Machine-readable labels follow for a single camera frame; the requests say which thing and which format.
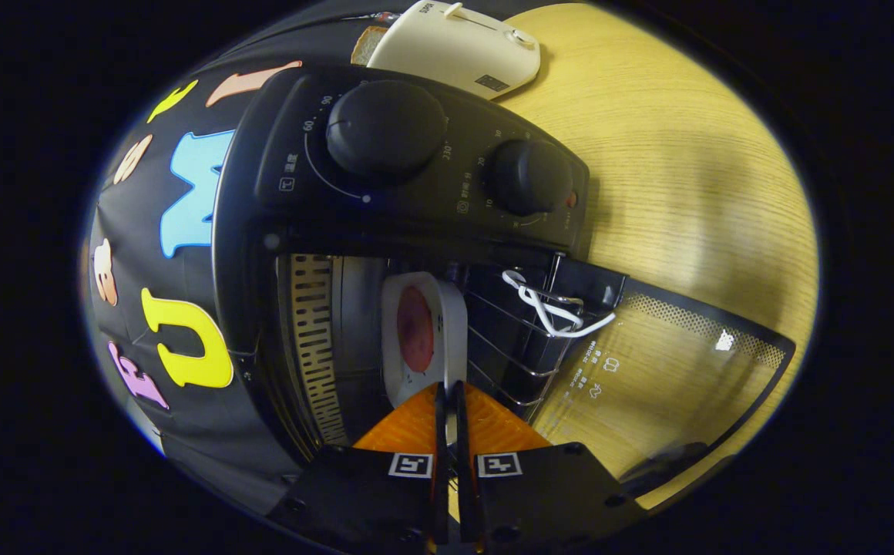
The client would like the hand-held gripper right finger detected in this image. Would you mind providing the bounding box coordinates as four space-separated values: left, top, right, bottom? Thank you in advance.
451 381 648 555

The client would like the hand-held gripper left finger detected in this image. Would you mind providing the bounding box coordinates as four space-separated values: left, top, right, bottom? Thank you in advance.
266 381 448 555

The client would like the pink round ham slice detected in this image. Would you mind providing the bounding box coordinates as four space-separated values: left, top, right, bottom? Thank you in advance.
396 285 435 374

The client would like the white square plate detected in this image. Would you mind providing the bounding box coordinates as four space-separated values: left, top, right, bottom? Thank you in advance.
380 271 469 409

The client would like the black toaster oven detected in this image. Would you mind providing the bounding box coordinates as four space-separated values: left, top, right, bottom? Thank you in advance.
212 64 796 510

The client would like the white pop-up toaster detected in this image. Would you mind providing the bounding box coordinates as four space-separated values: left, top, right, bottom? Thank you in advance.
366 0 542 101

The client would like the brown bread slice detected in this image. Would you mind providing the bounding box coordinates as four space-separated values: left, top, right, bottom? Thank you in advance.
351 25 390 66

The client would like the white cord tie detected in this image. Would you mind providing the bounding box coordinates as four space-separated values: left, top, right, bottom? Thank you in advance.
501 270 617 340

